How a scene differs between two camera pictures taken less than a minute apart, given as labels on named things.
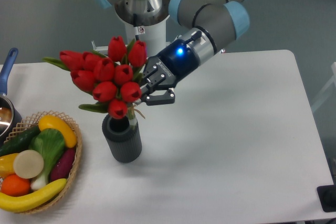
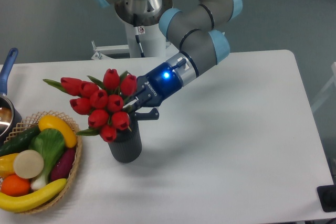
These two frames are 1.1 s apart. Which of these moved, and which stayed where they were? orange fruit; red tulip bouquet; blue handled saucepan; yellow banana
Moved: red tulip bouquet
Stayed: yellow banana; blue handled saucepan; orange fruit
